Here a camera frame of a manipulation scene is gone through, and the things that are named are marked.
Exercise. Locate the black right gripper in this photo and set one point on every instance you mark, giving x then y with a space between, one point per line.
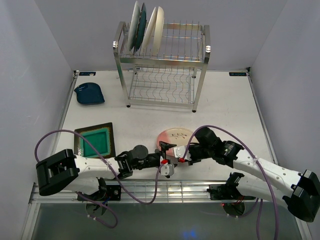
192 160

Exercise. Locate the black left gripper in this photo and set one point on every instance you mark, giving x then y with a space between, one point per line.
164 146

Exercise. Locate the cream and pink branch plate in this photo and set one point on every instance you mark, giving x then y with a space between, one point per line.
177 136

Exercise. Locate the white green red rimmed plate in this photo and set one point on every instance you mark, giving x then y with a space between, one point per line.
149 30

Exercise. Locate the dark teal blossom plate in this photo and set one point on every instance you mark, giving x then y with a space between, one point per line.
141 28

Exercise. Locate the red and teal plate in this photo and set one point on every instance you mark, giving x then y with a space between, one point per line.
133 26

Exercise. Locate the cream bear plate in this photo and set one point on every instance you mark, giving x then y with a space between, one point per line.
158 31

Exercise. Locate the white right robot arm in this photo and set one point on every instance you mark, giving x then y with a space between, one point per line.
298 191

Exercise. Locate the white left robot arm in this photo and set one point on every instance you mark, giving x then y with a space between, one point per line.
67 171

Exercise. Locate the stainless steel dish rack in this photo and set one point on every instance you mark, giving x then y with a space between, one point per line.
175 76

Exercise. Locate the dark blue irregular dish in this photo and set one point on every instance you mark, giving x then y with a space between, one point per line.
89 93

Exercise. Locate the square black teal plate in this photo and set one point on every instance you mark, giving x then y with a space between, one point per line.
101 136

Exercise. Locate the left blue table label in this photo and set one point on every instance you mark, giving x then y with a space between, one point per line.
88 73

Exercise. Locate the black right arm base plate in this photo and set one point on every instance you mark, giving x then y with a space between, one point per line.
226 192

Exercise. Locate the aluminium front rail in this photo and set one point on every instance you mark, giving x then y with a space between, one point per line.
167 192

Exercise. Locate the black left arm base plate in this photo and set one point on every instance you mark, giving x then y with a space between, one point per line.
111 193

